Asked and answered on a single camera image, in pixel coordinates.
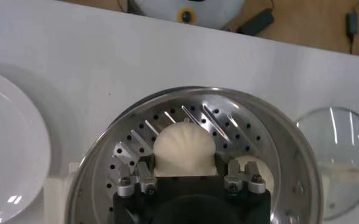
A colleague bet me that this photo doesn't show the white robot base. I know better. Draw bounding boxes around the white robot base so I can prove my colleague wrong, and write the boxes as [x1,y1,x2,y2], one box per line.
[127,0,247,31]

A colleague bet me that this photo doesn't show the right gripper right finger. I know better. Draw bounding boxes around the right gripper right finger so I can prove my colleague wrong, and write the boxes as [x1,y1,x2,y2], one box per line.
[223,159,267,195]

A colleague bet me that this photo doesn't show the glass lid with white handle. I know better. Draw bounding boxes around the glass lid with white handle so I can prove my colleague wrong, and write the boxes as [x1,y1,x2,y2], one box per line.
[294,106,359,222]

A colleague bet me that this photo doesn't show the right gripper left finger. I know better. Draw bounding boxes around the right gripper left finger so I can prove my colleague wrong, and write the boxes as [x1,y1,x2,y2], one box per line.
[116,161,158,198]

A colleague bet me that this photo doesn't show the perforated steel steamer basket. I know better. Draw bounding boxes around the perforated steel steamer basket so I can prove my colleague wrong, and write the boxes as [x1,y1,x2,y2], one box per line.
[66,86,325,224]

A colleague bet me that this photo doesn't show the black plug adapter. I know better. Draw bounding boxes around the black plug adapter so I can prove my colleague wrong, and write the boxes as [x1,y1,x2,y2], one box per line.
[345,10,359,40]

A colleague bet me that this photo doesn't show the white round plate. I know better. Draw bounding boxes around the white round plate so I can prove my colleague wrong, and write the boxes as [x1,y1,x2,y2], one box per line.
[0,68,52,224]

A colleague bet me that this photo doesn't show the black power brick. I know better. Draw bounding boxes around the black power brick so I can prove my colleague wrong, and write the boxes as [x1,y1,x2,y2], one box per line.
[235,8,275,37]

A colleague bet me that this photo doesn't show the white steamed baozi bun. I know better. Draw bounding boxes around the white steamed baozi bun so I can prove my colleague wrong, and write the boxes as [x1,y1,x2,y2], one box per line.
[152,121,218,177]
[235,155,275,195]

